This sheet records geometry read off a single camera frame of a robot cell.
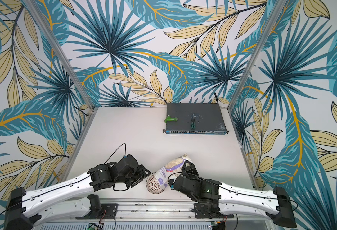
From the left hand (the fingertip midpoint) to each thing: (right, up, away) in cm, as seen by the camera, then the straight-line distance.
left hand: (147, 178), depth 72 cm
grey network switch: (+41, +31, +38) cm, 64 cm away
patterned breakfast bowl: (+2, -7, +10) cm, 12 cm away
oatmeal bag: (+12, +5, 0) cm, 13 cm away
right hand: (+19, +6, +1) cm, 20 cm away
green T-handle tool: (+11, +30, +34) cm, 47 cm away
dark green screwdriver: (+28, +28, +32) cm, 51 cm away
